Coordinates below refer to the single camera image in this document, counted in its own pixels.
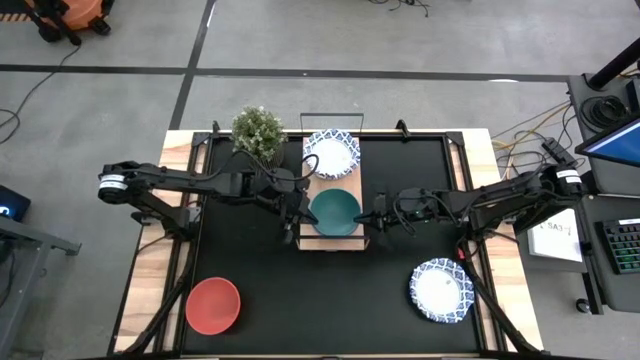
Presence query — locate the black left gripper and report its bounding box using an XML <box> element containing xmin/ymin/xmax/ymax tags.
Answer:
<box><xmin>249</xmin><ymin>172</ymin><xmax>320</xmax><ymax>247</ymax></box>

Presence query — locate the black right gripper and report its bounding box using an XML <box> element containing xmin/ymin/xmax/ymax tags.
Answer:
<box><xmin>353</xmin><ymin>187</ymin><xmax>444</xmax><ymax>249</ymax></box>

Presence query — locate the green plastic bowl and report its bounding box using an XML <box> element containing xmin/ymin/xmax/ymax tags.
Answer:
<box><xmin>308</xmin><ymin>187</ymin><xmax>363</xmax><ymax>238</ymax></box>

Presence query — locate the blue patterned paper bowl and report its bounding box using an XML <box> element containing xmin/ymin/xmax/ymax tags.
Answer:
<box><xmin>408</xmin><ymin>257</ymin><xmax>476</xmax><ymax>325</ymax></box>
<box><xmin>303</xmin><ymin>128</ymin><xmax>362</xmax><ymax>181</ymax></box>

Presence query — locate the black table mat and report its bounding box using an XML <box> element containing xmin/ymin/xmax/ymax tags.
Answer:
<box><xmin>182</xmin><ymin>133</ymin><xmax>482</xmax><ymax>354</ymax></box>

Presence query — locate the potted plant in striped pot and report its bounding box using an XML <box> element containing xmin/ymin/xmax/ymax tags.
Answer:
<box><xmin>230</xmin><ymin>104</ymin><xmax>290</xmax><ymax>172</ymax></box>

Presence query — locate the red plastic bowl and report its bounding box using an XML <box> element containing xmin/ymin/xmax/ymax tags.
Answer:
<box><xmin>184</xmin><ymin>276</ymin><xmax>242</xmax><ymax>337</ymax></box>

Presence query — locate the white paper sign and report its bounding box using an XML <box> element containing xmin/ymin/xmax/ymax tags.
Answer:
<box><xmin>526</xmin><ymin>219</ymin><xmax>585</xmax><ymax>264</ymax></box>

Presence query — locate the black power strip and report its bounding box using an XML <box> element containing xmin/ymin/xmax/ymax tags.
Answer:
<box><xmin>542</xmin><ymin>137</ymin><xmax>580</xmax><ymax>169</ymax></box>

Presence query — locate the grey equipment cart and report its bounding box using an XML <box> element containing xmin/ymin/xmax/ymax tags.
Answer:
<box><xmin>514</xmin><ymin>72</ymin><xmax>640</xmax><ymax>316</ymax></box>

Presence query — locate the computer monitor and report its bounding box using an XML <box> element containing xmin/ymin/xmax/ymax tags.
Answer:
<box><xmin>574</xmin><ymin>117</ymin><xmax>640</xmax><ymax>169</ymax></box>

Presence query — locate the black keyboard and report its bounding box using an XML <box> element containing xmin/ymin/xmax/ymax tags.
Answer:
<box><xmin>597</xmin><ymin>217</ymin><xmax>640</xmax><ymax>276</ymax></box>

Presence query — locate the grey desk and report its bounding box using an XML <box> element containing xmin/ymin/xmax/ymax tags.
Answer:
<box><xmin>0</xmin><ymin>214</ymin><xmax>83</xmax><ymax>360</ymax></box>

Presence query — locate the black upright pole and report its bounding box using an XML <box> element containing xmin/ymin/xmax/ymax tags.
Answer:
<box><xmin>587</xmin><ymin>37</ymin><xmax>640</xmax><ymax>91</ymax></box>

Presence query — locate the black device with blue light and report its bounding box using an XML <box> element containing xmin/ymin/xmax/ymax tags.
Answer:
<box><xmin>0</xmin><ymin>183</ymin><xmax>32</xmax><ymax>222</ymax></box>

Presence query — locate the orange shop vacuum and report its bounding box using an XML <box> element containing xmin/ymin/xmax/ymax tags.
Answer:
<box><xmin>23</xmin><ymin>0</ymin><xmax>116</xmax><ymax>45</ymax></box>

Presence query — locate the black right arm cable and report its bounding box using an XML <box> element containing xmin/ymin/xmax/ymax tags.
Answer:
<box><xmin>392</xmin><ymin>197</ymin><xmax>419</xmax><ymax>237</ymax></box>

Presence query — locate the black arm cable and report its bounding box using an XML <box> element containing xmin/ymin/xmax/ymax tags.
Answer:
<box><xmin>217</xmin><ymin>148</ymin><xmax>321</xmax><ymax>184</ymax></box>
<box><xmin>392</xmin><ymin>197</ymin><xmax>419</xmax><ymax>237</ymax></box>

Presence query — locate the wooden shelf with black frame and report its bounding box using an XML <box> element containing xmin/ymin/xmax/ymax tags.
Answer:
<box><xmin>297</xmin><ymin>112</ymin><xmax>372</xmax><ymax>251</ymax></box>

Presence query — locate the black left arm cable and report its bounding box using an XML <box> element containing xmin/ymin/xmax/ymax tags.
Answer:
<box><xmin>217</xmin><ymin>148</ymin><xmax>321</xmax><ymax>184</ymax></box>

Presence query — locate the black metal table frame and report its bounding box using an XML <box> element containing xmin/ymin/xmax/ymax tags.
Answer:
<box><xmin>107</xmin><ymin>119</ymin><xmax>546</xmax><ymax>360</ymax></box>

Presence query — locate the yellow floor cable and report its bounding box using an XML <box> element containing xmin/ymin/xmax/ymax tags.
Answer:
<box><xmin>492</xmin><ymin>99</ymin><xmax>572</xmax><ymax>151</ymax></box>

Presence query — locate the black cable bundle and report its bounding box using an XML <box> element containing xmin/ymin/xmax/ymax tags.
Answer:
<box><xmin>367</xmin><ymin>0</ymin><xmax>432</xmax><ymax>19</ymax></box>

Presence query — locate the coiled black cable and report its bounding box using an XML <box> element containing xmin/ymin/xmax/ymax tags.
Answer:
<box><xmin>581</xmin><ymin>94</ymin><xmax>630</xmax><ymax>132</ymax></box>

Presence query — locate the black floor cable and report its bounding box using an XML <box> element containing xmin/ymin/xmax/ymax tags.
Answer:
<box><xmin>0</xmin><ymin>42</ymin><xmax>84</xmax><ymax>146</ymax></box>

